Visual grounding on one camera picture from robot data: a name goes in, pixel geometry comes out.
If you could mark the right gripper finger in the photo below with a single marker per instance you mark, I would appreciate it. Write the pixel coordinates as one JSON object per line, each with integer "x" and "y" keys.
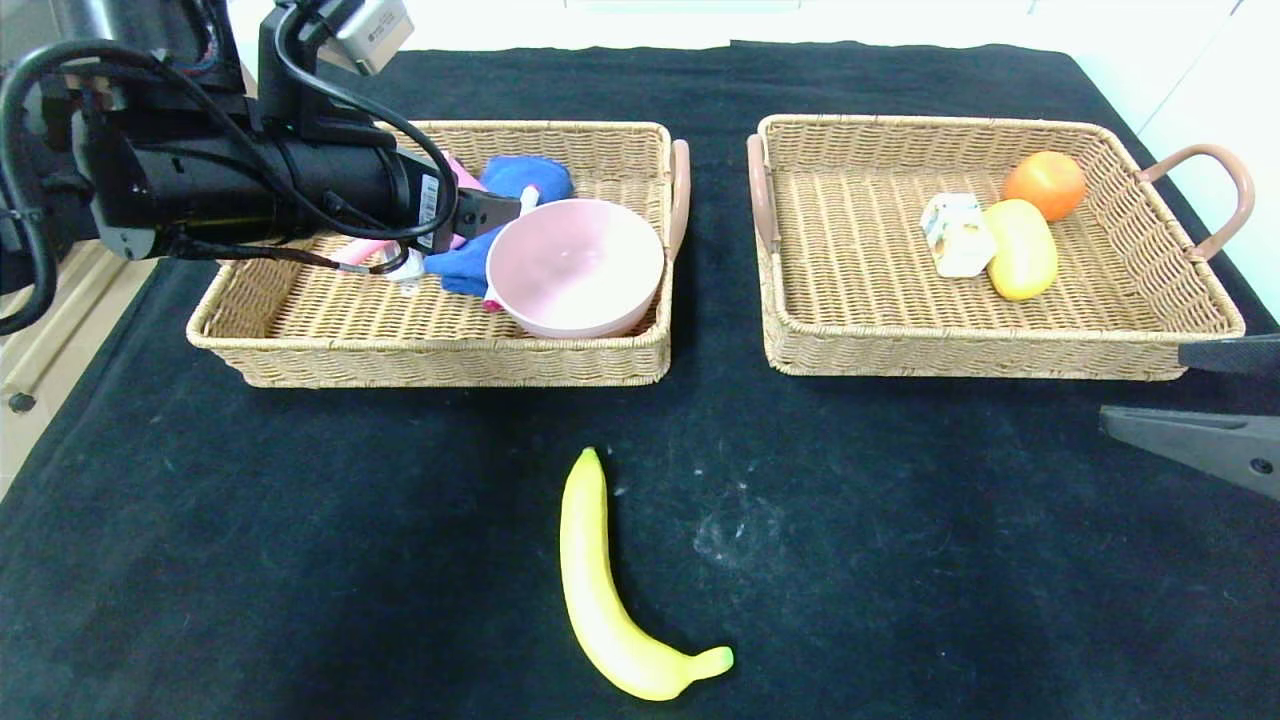
{"x": 1235, "y": 355}
{"x": 1200, "y": 442}

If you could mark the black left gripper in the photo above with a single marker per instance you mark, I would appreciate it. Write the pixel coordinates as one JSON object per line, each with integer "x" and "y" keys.
{"x": 434, "y": 212}

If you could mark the pink saucepan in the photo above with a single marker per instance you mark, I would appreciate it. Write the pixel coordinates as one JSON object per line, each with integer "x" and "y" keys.
{"x": 465, "y": 180}

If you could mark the white marker with pink caps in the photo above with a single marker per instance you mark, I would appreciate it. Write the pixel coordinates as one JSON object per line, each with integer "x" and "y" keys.
{"x": 530, "y": 197}

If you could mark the blue towel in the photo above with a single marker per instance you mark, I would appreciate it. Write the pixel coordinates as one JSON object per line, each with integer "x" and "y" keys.
{"x": 545, "y": 175}

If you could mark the yellow mango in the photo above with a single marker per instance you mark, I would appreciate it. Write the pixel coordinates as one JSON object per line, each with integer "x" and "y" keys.
{"x": 1025, "y": 255}

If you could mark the small juice carton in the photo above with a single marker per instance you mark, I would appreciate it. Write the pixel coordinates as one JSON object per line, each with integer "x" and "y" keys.
{"x": 955, "y": 240}

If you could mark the yellow banana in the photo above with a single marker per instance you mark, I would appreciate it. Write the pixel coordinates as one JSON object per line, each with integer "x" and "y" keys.
{"x": 590, "y": 570}

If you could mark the pink bowl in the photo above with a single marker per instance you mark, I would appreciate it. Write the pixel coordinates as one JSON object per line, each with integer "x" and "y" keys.
{"x": 575, "y": 268}

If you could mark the white table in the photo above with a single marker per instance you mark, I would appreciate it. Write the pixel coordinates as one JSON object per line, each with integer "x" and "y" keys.
{"x": 600, "y": 25}

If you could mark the orange fruit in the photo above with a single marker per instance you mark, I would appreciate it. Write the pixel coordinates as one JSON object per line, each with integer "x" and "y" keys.
{"x": 1045, "y": 185}

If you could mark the black tablecloth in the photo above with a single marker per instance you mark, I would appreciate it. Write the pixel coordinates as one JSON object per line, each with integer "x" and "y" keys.
{"x": 900, "y": 520}

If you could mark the wooden rack on wheels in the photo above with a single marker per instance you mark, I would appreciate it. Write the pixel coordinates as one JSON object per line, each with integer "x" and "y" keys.
{"x": 40, "y": 360}

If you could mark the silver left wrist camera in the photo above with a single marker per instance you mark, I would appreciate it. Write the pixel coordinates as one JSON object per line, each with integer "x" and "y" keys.
{"x": 375, "y": 30}

